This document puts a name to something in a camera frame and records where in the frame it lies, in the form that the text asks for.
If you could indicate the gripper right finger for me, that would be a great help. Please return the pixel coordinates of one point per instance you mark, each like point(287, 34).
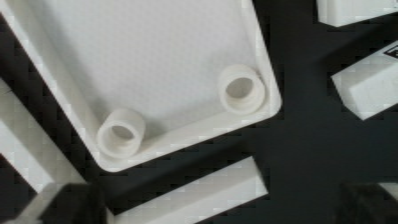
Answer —
point(369, 204)

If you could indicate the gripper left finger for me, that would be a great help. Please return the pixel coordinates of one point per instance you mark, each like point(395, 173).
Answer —
point(69, 204)

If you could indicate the white desk leg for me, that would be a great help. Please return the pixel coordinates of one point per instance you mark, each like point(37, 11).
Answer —
point(367, 83)
point(344, 12)
point(202, 199)

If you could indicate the white desk top panel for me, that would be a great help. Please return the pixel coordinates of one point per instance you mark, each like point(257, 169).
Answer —
point(157, 69)

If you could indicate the long white front barrier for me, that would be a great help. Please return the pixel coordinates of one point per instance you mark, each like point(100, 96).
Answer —
point(28, 147)

